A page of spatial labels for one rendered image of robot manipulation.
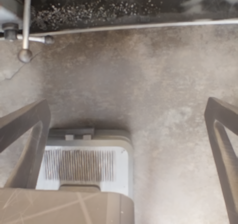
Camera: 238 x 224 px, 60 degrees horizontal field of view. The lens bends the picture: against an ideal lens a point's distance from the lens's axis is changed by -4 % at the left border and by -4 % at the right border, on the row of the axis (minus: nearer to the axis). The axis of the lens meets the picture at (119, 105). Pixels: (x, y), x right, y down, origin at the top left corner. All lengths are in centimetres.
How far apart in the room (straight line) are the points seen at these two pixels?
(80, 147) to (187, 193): 76
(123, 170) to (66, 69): 64
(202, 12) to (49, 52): 83
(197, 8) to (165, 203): 112
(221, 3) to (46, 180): 110
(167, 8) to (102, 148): 66
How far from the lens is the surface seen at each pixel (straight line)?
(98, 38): 125
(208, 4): 92
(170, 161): 135
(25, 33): 64
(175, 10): 87
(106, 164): 105
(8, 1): 66
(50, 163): 110
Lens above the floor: 122
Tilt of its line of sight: 82 degrees down
